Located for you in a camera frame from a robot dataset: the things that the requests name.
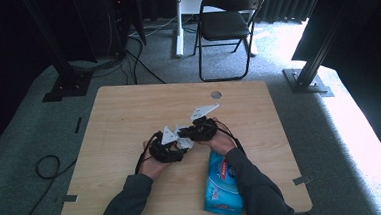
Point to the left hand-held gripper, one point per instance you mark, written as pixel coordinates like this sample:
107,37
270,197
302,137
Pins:
164,152

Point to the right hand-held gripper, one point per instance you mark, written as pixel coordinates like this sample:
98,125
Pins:
201,130

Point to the blue wet wipes pack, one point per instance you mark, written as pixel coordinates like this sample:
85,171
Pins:
218,192

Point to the person's left hand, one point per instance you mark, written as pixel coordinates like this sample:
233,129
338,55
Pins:
150,168

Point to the person's right hand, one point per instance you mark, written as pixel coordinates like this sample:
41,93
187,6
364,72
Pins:
222,142

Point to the black tape strip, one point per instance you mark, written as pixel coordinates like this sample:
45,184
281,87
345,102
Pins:
78,125

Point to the grey tape piece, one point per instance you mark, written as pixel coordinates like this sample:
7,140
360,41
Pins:
301,180
70,198

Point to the black folding chair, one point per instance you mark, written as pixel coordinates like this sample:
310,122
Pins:
223,25

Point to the black metal stand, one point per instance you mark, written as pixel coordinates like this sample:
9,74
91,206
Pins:
307,80
66,81

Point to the dark curtain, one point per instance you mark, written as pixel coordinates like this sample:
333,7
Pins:
289,1

